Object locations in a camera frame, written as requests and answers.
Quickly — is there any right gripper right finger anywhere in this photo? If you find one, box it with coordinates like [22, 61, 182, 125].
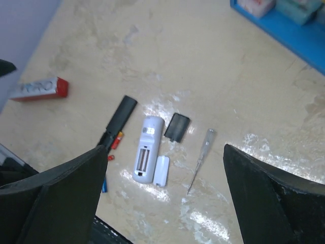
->
[223, 144, 324, 243]

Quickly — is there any white battery cover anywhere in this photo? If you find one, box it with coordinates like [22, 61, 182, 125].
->
[153, 156, 170, 187]

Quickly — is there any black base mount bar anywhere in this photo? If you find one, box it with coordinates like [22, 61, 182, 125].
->
[87, 216, 133, 244]

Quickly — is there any white remote control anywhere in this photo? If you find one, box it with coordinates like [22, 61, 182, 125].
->
[133, 116, 165, 184]

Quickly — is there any black remote control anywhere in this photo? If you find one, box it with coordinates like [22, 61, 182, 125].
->
[97, 95, 138, 154]

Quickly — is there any small white box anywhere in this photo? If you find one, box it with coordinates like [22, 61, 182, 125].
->
[275, 0, 323, 25]
[237, 0, 276, 18]

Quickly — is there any red orange battery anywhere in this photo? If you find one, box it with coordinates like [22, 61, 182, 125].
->
[111, 131, 124, 149]

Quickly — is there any black battery cover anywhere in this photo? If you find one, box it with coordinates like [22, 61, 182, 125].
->
[164, 113, 190, 143]

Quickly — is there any blue shelf unit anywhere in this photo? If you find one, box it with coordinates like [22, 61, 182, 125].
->
[230, 1, 324, 74]

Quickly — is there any small white box leftmost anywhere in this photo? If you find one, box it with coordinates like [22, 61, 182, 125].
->
[237, 0, 276, 18]

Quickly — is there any red snack packet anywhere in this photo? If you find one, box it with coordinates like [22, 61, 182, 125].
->
[9, 77, 69, 102]

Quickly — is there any clear handle screwdriver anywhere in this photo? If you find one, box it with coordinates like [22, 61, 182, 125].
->
[186, 129, 216, 194]

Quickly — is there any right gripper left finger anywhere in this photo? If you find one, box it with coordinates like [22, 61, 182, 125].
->
[1, 145, 108, 243]

